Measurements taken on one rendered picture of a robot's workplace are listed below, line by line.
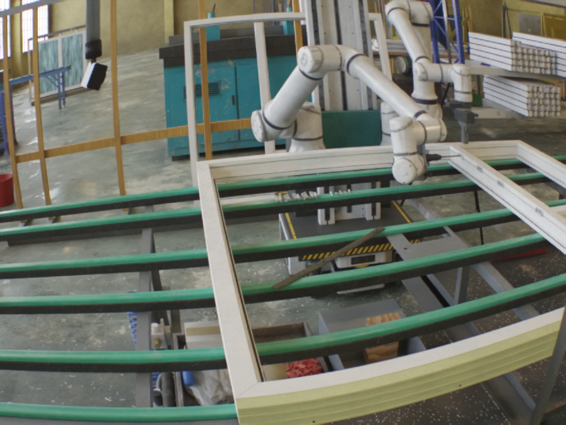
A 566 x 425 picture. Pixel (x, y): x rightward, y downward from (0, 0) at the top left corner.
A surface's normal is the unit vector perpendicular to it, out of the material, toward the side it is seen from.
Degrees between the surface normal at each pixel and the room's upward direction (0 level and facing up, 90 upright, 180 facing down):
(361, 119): 90
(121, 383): 0
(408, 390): 90
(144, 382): 0
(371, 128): 90
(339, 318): 0
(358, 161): 90
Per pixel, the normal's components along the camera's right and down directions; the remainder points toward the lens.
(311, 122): 0.43, 0.29
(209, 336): -0.06, -0.94
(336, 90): 0.09, 0.33
